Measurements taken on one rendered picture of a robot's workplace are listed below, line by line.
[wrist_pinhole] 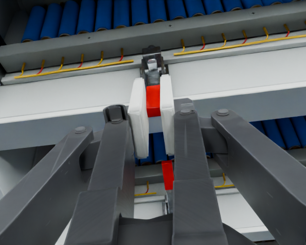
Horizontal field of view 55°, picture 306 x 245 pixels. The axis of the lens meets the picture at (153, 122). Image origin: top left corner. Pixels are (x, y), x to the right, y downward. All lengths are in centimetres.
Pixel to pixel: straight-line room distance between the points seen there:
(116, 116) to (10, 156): 25
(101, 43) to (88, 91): 5
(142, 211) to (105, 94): 18
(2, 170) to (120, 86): 17
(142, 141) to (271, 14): 20
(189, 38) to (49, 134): 17
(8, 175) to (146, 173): 17
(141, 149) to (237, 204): 26
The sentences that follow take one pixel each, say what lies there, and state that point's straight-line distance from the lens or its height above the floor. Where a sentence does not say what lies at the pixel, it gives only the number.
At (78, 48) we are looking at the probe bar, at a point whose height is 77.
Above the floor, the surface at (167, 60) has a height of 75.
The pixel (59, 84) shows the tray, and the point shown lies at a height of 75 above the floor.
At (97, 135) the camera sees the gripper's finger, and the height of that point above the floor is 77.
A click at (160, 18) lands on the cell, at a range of 33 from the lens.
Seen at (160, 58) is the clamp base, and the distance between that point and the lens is 27.
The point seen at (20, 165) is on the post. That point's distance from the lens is 40.
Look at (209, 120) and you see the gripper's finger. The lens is 15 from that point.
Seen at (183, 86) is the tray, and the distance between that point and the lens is 28.
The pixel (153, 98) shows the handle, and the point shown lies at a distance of 21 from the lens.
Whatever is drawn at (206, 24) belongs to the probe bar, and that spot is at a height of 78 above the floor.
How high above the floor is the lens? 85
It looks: 31 degrees down
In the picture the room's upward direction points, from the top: 9 degrees counter-clockwise
